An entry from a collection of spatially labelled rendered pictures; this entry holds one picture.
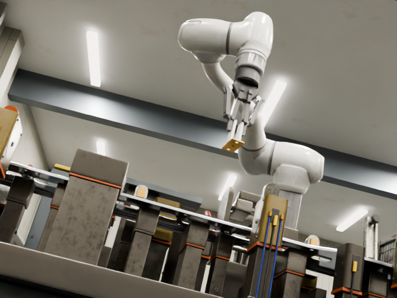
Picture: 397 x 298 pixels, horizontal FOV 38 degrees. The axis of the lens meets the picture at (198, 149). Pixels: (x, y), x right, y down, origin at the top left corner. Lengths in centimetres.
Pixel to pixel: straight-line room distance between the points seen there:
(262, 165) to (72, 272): 146
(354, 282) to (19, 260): 83
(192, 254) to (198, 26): 72
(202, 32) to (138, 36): 512
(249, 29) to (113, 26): 517
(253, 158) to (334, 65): 456
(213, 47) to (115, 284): 114
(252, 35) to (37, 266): 116
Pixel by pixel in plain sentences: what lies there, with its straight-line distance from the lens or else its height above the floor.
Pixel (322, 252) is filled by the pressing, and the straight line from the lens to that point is 153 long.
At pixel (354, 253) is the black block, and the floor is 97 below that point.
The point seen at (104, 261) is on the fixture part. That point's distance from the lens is 139.
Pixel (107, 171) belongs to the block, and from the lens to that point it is 129.
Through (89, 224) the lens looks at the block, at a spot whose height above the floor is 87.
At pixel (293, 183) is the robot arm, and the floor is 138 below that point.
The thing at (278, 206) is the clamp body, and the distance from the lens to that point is 133.
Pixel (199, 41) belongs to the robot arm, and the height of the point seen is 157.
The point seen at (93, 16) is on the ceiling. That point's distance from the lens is 682.
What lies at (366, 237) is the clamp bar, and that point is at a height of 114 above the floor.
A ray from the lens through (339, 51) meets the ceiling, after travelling 639.
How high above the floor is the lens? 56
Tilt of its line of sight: 24 degrees up
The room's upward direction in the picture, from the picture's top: 14 degrees clockwise
